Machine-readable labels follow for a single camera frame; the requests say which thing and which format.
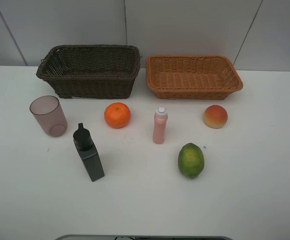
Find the pink bottle white cap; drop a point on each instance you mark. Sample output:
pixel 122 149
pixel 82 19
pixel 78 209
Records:
pixel 160 121

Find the orange mandarin fruit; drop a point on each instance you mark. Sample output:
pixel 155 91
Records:
pixel 117 115

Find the green lime fruit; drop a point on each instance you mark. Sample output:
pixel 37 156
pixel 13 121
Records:
pixel 191 161

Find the red yellow peach fruit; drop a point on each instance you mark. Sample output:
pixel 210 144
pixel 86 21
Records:
pixel 215 117

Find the translucent purple plastic cup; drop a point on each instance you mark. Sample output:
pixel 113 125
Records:
pixel 48 113

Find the light orange wicker basket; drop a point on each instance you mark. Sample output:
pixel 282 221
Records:
pixel 205 77

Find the black square dispenser bottle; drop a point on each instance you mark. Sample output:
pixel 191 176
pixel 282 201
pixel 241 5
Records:
pixel 88 153

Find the dark brown wicker basket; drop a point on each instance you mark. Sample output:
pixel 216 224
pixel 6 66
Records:
pixel 97 71

